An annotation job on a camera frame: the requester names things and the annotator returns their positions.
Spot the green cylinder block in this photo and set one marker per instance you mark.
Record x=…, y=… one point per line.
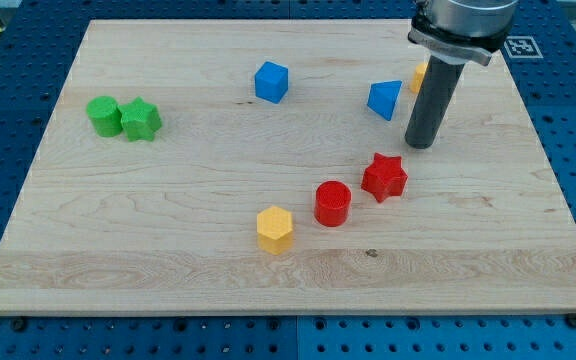
x=105, y=117

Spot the yellow block behind rod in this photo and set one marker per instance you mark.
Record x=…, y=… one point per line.
x=418, y=77

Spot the green star block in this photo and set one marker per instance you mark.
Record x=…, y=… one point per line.
x=140, y=120

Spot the blue triangular prism block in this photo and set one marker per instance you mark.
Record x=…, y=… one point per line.
x=383, y=98

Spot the blue cube block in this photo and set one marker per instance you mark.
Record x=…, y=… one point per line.
x=271, y=82

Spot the light wooden board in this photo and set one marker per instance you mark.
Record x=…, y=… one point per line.
x=104, y=226

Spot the yellow hexagon block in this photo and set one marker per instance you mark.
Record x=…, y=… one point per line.
x=275, y=230

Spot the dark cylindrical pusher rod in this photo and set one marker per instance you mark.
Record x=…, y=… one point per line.
x=436, y=91

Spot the white fiducial marker tag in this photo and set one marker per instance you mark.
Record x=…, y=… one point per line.
x=522, y=47

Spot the red star block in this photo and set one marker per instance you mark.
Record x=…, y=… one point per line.
x=384, y=177

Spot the red cylinder block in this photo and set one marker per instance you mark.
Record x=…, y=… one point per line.
x=332, y=203

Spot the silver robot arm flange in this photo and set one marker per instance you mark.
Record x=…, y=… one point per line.
x=462, y=31

